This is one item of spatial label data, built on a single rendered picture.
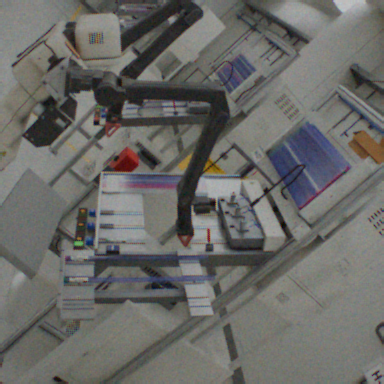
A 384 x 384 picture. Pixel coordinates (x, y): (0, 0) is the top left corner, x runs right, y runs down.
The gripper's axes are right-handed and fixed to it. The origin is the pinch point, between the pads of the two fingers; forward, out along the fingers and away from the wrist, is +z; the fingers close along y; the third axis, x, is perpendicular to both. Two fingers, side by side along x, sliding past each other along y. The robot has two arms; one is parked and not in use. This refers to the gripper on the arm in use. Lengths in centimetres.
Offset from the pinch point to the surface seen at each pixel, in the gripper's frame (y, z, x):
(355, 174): -10, -33, -64
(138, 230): 8.3, -2.7, 18.7
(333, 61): 306, 16, -186
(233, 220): 7.4, -4.5, -21.1
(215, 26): 460, 10, -87
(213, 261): -10.1, 2.3, -10.0
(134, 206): 27.9, -2.3, 20.0
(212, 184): 50, 2, -19
